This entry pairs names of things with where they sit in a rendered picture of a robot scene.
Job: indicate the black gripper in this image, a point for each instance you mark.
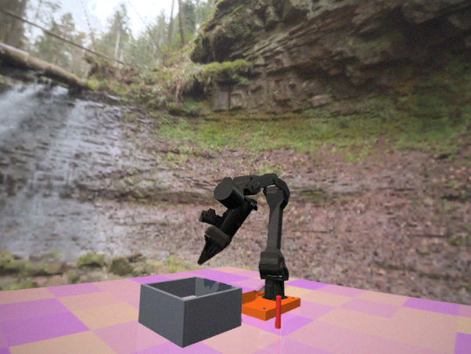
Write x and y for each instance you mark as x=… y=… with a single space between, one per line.
x=216 y=239

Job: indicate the red peg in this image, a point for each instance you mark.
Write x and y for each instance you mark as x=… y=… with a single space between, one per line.
x=278 y=312

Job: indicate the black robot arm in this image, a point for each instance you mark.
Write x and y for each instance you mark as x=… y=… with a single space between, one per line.
x=233 y=195

